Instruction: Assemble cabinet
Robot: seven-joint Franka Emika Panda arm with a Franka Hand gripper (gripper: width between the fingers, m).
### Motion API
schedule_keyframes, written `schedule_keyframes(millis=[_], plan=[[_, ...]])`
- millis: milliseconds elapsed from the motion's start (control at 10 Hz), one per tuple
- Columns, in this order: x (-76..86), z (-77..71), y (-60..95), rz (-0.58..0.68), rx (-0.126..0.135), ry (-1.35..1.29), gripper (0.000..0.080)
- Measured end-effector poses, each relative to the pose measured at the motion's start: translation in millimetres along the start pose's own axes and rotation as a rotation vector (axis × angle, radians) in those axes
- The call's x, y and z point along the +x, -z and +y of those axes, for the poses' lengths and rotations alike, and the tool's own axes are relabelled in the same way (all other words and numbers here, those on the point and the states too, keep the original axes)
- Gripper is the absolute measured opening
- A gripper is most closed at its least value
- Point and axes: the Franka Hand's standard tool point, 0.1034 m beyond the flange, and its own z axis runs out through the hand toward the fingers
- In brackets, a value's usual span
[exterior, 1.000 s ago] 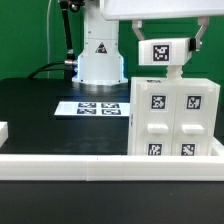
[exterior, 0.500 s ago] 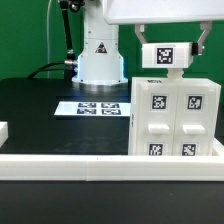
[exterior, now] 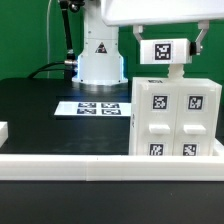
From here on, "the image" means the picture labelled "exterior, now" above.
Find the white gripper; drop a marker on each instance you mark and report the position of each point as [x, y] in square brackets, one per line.
[154, 12]

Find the white cabinet top block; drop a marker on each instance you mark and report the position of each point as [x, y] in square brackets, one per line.
[165, 51]

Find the white cabinet door panel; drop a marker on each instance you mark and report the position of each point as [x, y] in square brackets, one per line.
[196, 120]
[157, 120]

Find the white cabinet body box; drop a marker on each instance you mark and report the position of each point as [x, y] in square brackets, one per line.
[174, 79]

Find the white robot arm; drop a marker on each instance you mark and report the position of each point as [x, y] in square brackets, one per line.
[100, 62]

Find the white fiducial marker sheet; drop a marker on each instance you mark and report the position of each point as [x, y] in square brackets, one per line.
[105, 109]

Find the white U-shaped fence frame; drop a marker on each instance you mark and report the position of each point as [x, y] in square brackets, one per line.
[112, 168]

